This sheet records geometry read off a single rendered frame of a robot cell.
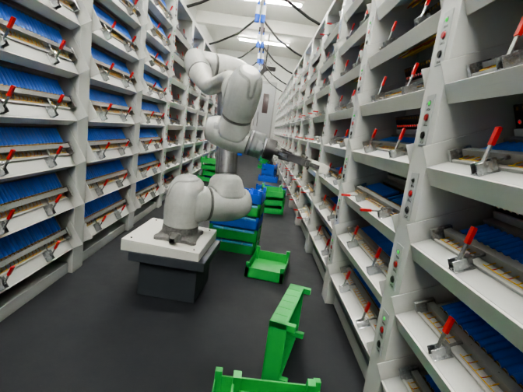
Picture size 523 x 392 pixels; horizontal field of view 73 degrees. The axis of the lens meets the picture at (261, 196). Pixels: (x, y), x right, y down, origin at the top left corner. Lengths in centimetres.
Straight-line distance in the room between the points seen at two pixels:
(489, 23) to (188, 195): 112
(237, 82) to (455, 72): 57
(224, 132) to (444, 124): 64
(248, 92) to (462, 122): 58
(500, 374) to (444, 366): 10
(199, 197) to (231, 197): 15
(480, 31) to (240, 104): 63
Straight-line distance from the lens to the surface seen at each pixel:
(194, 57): 164
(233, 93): 112
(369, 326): 130
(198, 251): 148
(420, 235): 96
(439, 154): 94
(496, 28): 101
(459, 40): 97
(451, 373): 84
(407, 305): 101
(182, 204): 150
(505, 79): 77
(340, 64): 232
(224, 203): 156
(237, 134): 117
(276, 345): 115
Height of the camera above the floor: 75
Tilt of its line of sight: 10 degrees down
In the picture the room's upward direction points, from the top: 8 degrees clockwise
